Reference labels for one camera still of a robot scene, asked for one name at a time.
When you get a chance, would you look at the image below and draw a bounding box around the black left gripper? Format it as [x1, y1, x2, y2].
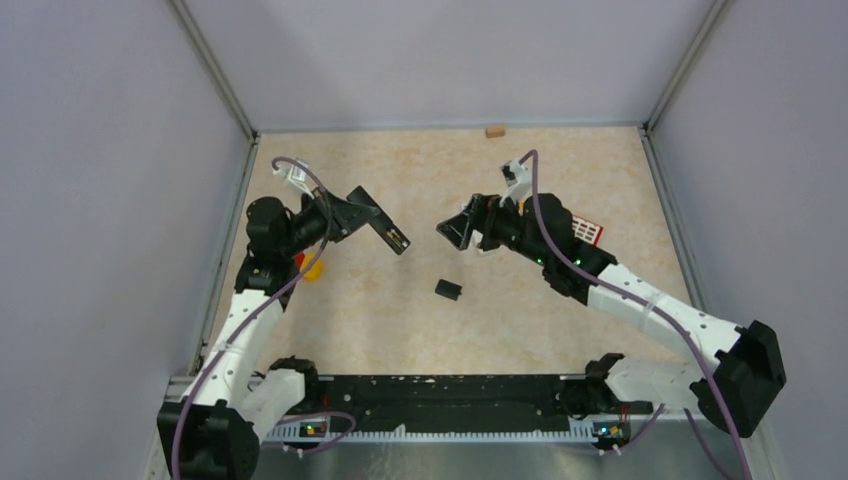
[280, 184, 379, 258]

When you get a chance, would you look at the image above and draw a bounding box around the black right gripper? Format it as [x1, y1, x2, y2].
[438, 191, 550, 267]

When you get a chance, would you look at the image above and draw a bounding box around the black remote control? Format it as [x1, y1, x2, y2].
[346, 186, 411, 256]

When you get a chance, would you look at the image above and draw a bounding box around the black battery cover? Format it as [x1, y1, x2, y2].
[434, 279, 462, 301]

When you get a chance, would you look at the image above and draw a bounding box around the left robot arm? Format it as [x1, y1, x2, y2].
[157, 189, 381, 479]

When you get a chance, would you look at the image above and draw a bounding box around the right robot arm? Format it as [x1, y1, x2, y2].
[436, 193, 787, 438]

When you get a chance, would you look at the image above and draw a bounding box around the red and yellow toy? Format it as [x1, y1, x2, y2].
[295, 253, 324, 282]

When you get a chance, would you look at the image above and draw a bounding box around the small wooden block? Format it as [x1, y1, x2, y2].
[485, 125, 506, 139]

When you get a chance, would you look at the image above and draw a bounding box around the red toy window block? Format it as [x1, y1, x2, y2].
[572, 215, 604, 246]

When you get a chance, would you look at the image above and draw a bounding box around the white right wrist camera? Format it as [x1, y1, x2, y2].
[499, 158, 532, 206]

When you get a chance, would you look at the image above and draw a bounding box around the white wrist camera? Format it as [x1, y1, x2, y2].
[499, 158, 532, 206]
[272, 158, 313, 197]

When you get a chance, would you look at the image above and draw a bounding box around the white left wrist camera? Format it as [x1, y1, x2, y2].
[272, 158, 313, 197]

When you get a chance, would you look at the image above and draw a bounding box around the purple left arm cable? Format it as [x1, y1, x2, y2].
[170, 156, 359, 480]

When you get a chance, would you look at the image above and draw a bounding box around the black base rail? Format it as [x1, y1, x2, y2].
[311, 374, 654, 436]

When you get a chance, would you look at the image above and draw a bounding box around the aluminium frame rail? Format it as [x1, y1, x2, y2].
[158, 374, 763, 444]

